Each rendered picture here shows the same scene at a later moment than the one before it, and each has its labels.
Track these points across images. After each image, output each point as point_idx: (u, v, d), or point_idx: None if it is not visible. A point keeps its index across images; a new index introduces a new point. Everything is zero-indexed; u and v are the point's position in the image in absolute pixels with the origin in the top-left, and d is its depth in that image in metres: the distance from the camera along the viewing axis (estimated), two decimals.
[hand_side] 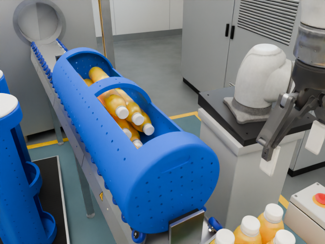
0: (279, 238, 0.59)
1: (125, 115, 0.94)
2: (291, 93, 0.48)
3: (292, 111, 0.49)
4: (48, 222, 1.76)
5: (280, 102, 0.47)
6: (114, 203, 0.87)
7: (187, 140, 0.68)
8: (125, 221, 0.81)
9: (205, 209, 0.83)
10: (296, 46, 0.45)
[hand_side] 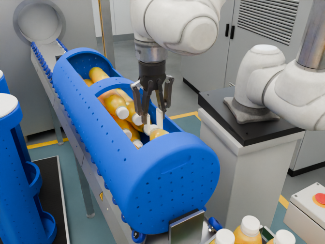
0: (279, 238, 0.59)
1: (125, 115, 0.93)
2: (136, 81, 0.78)
3: (145, 92, 0.81)
4: (48, 222, 1.76)
5: (132, 89, 0.79)
6: (113, 203, 0.87)
7: (187, 140, 0.68)
8: (125, 221, 0.81)
9: (205, 209, 0.83)
10: (135, 50, 0.76)
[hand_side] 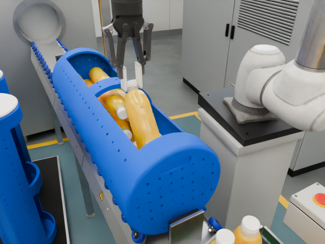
0: None
1: (125, 116, 0.93)
2: (109, 24, 0.68)
3: (120, 39, 0.71)
4: (48, 222, 1.76)
5: (104, 34, 0.69)
6: (113, 202, 0.87)
7: (188, 141, 0.68)
8: (124, 221, 0.81)
9: (205, 209, 0.83)
10: None
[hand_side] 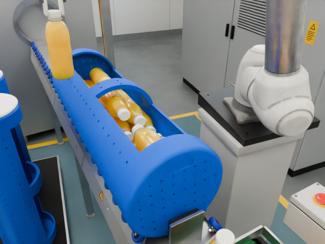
0: (133, 131, 0.84)
1: (126, 117, 0.93)
2: None
3: None
4: (48, 222, 1.76)
5: None
6: (112, 201, 0.87)
7: (190, 143, 0.67)
8: (123, 220, 0.81)
9: (206, 209, 0.84)
10: None
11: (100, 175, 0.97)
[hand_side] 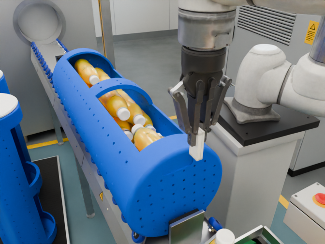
0: (132, 131, 0.85)
1: (126, 117, 0.93)
2: (223, 75, 0.52)
3: (207, 94, 0.53)
4: (48, 222, 1.76)
5: (226, 86, 0.54)
6: (112, 201, 0.87)
7: None
8: (123, 220, 0.81)
9: (206, 209, 0.84)
10: (232, 30, 0.46)
11: (101, 175, 0.97)
